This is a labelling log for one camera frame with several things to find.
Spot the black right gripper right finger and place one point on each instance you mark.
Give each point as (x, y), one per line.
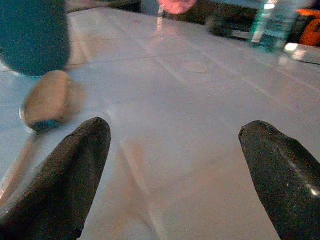
(282, 180)

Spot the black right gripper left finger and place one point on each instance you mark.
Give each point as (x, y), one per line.
(62, 180)

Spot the metal spoon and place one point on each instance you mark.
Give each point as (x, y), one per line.
(50, 100)

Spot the blue cup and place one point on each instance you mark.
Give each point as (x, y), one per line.
(32, 37)

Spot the orange object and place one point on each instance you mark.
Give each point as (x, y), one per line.
(311, 32)

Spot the clear teal plastic bottle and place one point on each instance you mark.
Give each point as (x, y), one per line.
(277, 22)

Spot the pink round object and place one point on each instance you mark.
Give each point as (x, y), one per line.
(175, 6)

